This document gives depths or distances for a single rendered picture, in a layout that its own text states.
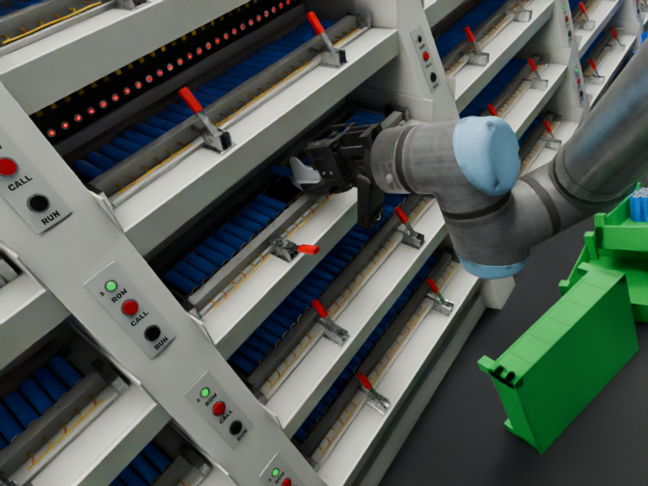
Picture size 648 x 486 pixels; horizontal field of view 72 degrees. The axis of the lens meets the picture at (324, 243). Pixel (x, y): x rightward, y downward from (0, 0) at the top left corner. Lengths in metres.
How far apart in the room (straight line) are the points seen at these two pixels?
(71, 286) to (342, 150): 0.39
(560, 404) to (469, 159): 0.56
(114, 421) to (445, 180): 0.49
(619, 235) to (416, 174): 0.68
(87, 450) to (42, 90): 0.40
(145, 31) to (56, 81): 0.12
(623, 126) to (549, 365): 0.49
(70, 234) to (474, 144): 0.45
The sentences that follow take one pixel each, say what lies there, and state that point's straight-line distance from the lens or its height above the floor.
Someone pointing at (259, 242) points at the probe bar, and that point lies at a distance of 0.70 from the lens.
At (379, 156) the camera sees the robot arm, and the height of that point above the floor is 0.63.
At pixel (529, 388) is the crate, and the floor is 0.16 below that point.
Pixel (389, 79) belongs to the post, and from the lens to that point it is 0.97.
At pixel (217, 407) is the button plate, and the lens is 0.66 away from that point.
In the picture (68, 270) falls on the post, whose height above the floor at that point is 0.72.
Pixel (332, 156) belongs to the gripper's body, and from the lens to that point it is 0.66.
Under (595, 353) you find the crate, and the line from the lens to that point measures 0.98.
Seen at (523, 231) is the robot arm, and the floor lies 0.48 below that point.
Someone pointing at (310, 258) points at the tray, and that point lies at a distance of 0.72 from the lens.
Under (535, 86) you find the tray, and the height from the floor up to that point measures 0.35.
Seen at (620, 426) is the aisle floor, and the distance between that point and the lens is 1.00.
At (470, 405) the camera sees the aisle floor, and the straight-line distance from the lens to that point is 1.07.
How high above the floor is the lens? 0.84
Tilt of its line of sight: 27 degrees down
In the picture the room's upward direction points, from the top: 29 degrees counter-clockwise
